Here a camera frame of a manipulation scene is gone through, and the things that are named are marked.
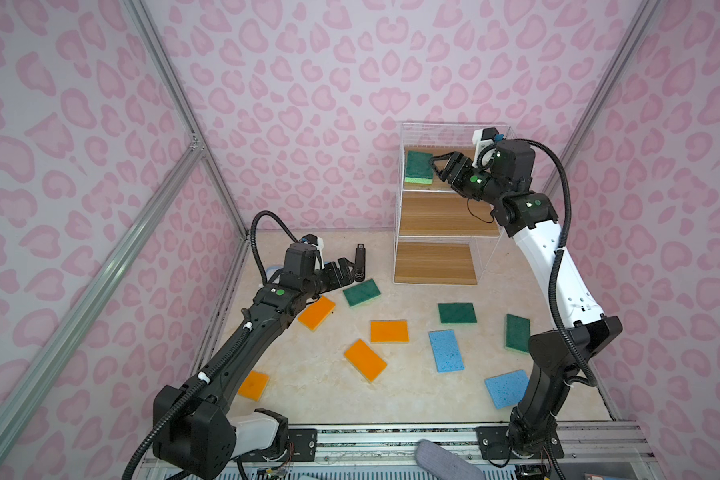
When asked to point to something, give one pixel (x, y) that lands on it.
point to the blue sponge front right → (507, 389)
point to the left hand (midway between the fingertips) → (346, 265)
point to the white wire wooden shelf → (441, 236)
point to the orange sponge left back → (317, 313)
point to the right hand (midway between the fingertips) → (438, 161)
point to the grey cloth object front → (443, 465)
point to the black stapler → (360, 263)
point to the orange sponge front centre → (361, 357)
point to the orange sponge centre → (389, 331)
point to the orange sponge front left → (253, 386)
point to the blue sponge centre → (446, 352)
